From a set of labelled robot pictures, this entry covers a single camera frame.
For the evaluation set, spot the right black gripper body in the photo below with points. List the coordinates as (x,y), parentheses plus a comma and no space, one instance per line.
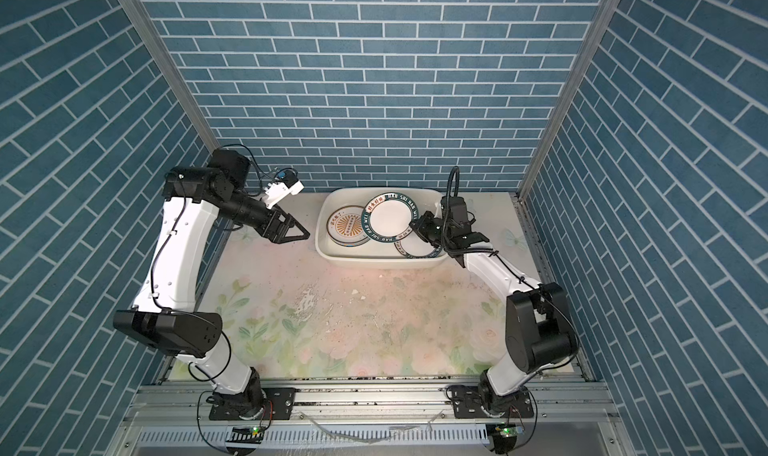
(434,231)

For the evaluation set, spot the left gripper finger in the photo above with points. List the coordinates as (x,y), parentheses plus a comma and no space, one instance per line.
(289,222)
(286,234)

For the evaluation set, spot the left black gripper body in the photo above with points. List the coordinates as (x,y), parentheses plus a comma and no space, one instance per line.
(253,213)

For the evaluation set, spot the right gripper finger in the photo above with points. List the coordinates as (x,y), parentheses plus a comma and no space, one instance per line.
(442,247)
(419,225)

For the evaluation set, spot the green rim text plate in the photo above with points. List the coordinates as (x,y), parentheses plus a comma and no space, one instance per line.
(412,247)
(387,217)

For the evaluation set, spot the orange sunburst plate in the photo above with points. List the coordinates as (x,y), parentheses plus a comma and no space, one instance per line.
(346,222)
(349,242)

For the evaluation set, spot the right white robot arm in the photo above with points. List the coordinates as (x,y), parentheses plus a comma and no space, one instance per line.
(539,334)

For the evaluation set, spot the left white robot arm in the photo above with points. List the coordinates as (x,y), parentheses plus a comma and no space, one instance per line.
(163,315)

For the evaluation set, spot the white plastic bin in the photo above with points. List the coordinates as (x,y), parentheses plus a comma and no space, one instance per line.
(372,255)

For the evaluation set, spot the right green circuit board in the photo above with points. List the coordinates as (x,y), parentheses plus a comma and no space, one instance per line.
(504,433)

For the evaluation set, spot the green circuit board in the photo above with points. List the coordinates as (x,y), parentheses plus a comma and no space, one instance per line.
(504,433)
(246,435)

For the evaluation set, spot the left green circuit board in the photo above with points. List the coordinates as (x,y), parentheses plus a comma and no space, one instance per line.
(246,435)

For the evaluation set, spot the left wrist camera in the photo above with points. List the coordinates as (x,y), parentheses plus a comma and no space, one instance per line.
(285,183)

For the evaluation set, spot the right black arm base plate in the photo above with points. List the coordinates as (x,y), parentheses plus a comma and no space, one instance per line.
(473,402)

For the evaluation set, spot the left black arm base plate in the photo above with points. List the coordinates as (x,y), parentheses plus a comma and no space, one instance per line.
(276,403)

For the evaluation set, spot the white slotted cable duct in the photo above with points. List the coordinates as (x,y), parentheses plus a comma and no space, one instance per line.
(313,437)

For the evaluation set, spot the aluminium mounting rail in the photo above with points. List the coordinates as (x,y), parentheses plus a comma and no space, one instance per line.
(418,400)

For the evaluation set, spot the left aluminium corner post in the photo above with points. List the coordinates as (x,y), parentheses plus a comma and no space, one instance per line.
(147,32)

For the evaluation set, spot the aluminium corner post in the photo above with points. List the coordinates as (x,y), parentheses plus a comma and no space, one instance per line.
(589,47)
(147,32)

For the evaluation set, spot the right aluminium corner post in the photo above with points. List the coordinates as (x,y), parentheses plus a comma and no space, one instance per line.
(589,47)

